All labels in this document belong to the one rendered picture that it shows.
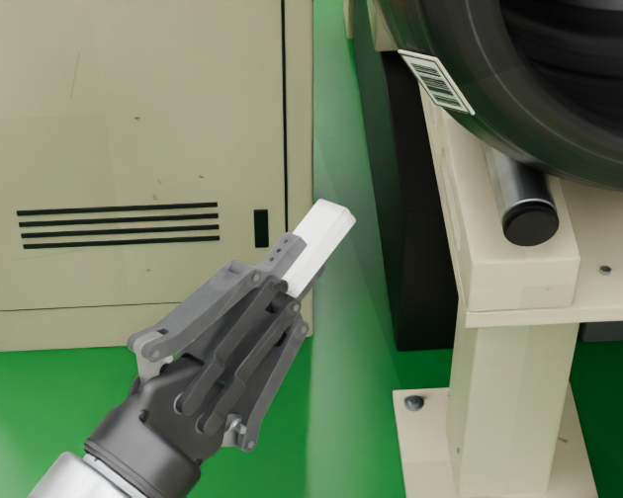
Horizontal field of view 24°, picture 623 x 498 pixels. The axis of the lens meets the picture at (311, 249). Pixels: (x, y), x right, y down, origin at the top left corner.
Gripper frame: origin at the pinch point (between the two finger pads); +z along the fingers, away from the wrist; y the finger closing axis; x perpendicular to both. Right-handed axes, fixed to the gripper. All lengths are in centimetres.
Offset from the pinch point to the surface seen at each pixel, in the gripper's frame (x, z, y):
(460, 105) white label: 0.9, 15.5, 2.4
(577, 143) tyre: 5.7, 19.2, 9.5
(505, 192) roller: -1.7, 16.0, 14.1
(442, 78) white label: 0.9, 15.5, -0.6
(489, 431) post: -46, 18, 85
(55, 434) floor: -98, -16, 68
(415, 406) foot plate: -67, 19, 94
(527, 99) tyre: 4.9, 18.1, 3.5
